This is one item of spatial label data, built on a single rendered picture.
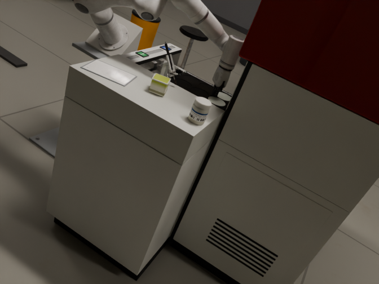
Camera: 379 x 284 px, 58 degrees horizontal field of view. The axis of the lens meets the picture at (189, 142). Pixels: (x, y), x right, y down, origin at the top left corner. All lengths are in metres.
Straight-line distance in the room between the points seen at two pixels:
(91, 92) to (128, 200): 0.52
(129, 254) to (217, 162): 0.64
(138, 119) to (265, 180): 0.67
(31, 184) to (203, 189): 1.11
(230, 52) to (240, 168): 0.58
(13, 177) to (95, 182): 0.80
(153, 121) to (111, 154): 0.29
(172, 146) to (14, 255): 1.03
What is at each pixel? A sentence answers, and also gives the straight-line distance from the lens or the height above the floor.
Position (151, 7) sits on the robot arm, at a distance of 1.65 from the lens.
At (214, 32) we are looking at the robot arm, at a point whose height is 1.24.
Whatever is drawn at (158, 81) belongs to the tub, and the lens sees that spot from 1.49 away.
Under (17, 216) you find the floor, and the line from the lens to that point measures 2.17.
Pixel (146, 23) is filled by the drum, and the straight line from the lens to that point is 4.33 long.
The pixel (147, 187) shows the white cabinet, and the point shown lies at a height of 0.62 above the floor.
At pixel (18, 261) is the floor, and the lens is 1.99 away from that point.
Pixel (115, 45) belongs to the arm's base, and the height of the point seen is 0.89.
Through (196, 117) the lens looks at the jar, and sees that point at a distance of 1.38.
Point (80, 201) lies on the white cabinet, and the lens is 1.85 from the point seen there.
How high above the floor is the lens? 1.60
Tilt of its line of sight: 30 degrees down
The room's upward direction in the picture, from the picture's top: 22 degrees clockwise
